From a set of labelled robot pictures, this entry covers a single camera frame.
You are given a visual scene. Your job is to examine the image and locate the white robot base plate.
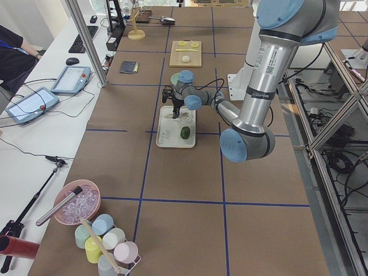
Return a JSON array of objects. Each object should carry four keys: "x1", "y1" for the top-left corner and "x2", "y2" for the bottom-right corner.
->
[{"x1": 227, "y1": 74, "x2": 250, "y2": 101}]

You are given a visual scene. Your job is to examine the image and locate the white bear serving tray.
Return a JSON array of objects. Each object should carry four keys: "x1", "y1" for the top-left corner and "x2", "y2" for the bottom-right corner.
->
[{"x1": 156, "y1": 106, "x2": 196, "y2": 148}]

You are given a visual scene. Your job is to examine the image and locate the dark wooden tray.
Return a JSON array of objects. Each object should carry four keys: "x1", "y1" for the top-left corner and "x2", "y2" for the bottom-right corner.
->
[{"x1": 136, "y1": 10, "x2": 152, "y2": 24}]

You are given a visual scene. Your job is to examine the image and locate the seated person in black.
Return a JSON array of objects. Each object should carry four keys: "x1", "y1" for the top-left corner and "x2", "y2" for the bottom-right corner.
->
[{"x1": 1, "y1": 25, "x2": 43, "y2": 95}]

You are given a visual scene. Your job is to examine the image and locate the black box on table edge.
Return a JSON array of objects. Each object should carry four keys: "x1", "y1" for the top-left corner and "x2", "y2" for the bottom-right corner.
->
[{"x1": 106, "y1": 27, "x2": 125, "y2": 51}]

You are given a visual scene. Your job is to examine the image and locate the teach pendant tablet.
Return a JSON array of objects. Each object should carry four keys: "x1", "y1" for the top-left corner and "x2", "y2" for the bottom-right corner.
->
[
  {"x1": 5, "y1": 87, "x2": 59, "y2": 124},
  {"x1": 51, "y1": 66, "x2": 91, "y2": 95}
]

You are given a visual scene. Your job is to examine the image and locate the metal scoop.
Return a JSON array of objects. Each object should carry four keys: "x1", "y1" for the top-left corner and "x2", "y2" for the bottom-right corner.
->
[{"x1": 149, "y1": 16, "x2": 175, "y2": 25}]

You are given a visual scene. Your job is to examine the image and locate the wooden cup rack handle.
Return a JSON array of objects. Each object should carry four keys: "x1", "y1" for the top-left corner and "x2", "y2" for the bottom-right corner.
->
[{"x1": 80, "y1": 219, "x2": 122, "y2": 275}]

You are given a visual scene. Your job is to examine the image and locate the near teach pendant tablet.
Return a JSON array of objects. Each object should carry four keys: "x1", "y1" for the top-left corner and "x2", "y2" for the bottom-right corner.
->
[{"x1": 5, "y1": 87, "x2": 59, "y2": 124}]

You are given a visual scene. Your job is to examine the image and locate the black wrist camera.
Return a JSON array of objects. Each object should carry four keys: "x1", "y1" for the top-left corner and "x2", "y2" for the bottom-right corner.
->
[{"x1": 162, "y1": 89, "x2": 174, "y2": 104}]

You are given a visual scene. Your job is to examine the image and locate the blue plastic cup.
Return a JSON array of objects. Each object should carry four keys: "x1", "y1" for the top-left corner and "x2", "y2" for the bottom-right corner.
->
[{"x1": 91, "y1": 213, "x2": 114, "y2": 235}]

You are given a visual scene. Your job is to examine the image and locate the grey plastic cup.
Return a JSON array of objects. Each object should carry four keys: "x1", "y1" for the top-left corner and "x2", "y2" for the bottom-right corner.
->
[{"x1": 98, "y1": 255, "x2": 117, "y2": 276}]

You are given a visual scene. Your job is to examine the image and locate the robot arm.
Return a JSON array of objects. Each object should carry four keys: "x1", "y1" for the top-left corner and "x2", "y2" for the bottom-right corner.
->
[{"x1": 171, "y1": 1, "x2": 340, "y2": 162}]

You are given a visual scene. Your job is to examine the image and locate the light green bowl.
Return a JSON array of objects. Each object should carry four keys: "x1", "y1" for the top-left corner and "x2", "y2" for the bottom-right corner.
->
[{"x1": 170, "y1": 72, "x2": 182, "y2": 88}]

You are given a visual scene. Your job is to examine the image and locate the black tripod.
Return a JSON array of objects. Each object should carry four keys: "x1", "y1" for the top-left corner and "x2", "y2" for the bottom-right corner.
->
[{"x1": 0, "y1": 155, "x2": 68, "y2": 273}]

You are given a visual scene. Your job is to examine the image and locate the white plastic cup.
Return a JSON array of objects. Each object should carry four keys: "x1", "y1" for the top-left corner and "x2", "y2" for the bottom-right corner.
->
[{"x1": 102, "y1": 228, "x2": 125, "y2": 250}]

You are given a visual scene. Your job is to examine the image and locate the red cylinder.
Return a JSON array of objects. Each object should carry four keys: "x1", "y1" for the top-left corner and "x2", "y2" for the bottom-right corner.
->
[{"x1": 1, "y1": 235, "x2": 40, "y2": 259}]

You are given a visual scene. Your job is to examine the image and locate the dark green avocado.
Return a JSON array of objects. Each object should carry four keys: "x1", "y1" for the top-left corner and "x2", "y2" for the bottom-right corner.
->
[{"x1": 180, "y1": 126, "x2": 191, "y2": 140}]

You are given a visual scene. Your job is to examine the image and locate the yellow plastic knife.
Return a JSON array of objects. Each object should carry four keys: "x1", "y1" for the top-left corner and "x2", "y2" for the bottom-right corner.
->
[{"x1": 175, "y1": 48, "x2": 198, "y2": 52}]

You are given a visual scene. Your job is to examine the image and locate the white steamed bun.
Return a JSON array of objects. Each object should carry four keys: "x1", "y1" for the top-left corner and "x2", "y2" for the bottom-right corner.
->
[{"x1": 181, "y1": 55, "x2": 191, "y2": 63}]

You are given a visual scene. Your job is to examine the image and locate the aluminium frame post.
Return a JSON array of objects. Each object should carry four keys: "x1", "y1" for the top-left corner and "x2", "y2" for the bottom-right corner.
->
[{"x1": 65, "y1": 0, "x2": 108, "y2": 87}]

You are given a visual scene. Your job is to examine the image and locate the bamboo cutting board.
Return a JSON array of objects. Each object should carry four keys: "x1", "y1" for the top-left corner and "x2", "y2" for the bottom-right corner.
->
[{"x1": 169, "y1": 40, "x2": 202, "y2": 68}]

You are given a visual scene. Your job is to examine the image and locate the far teach pendant tablet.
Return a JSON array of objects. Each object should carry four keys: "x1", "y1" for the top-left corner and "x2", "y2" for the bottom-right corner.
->
[{"x1": 51, "y1": 66, "x2": 91, "y2": 95}]

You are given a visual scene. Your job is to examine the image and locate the black keyboard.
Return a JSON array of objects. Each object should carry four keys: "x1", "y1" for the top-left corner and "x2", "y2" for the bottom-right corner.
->
[{"x1": 68, "y1": 25, "x2": 99, "y2": 54}]

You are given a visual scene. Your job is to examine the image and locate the black computer mouse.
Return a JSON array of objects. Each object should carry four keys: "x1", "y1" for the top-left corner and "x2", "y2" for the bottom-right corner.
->
[{"x1": 66, "y1": 57, "x2": 79, "y2": 66}]

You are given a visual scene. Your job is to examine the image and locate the pink bowl of ice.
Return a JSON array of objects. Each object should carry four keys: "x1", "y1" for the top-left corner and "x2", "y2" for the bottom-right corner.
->
[{"x1": 54, "y1": 179, "x2": 101, "y2": 225}]

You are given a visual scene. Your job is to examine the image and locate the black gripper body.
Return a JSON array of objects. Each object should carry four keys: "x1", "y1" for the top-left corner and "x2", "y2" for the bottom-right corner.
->
[{"x1": 171, "y1": 97, "x2": 184, "y2": 112}]

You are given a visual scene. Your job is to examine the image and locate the green plastic cup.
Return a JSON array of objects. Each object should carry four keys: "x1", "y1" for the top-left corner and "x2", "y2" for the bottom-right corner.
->
[{"x1": 74, "y1": 224, "x2": 90, "y2": 249}]

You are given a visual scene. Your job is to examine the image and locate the pink plastic cup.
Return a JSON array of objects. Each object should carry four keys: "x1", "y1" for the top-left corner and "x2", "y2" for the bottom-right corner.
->
[{"x1": 113, "y1": 241, "x2": 138, "y2": 264}]

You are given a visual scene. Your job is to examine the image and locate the yellow plastic cup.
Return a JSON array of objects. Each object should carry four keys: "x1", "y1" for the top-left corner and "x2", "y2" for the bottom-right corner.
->
[{"x1": 85, "y1": 236, "x2": 103, "y2": 264}]

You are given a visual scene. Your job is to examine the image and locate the wooden mug tree stand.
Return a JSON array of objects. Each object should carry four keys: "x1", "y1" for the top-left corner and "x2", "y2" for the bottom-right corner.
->
[{"x1": 128, "y1": 1, "x2": 145, "y2": 40}]

